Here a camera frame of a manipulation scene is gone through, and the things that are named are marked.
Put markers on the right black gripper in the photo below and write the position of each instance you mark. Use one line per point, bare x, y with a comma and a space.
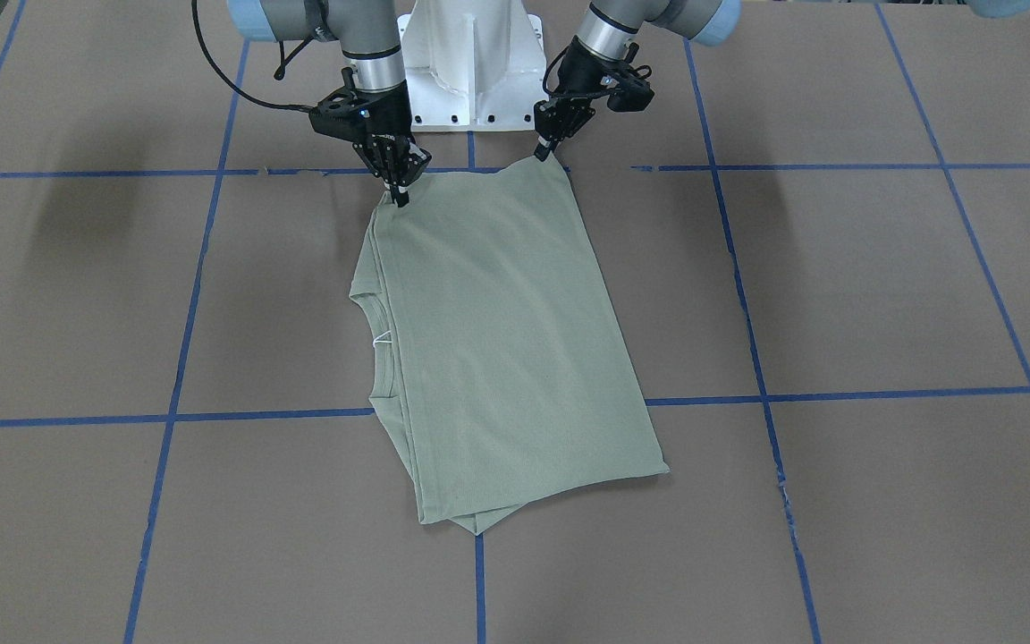
387, 114

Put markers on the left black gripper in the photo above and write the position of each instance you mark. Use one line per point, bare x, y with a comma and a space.
579, 77

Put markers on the green long-sleeve shirt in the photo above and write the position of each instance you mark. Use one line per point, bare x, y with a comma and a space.
501, 374

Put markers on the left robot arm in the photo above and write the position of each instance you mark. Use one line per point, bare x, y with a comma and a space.
609, 26

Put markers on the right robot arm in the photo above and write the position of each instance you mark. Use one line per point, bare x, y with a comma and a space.
365, 30

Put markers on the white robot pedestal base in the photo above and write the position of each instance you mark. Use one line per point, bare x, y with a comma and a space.
472, 65

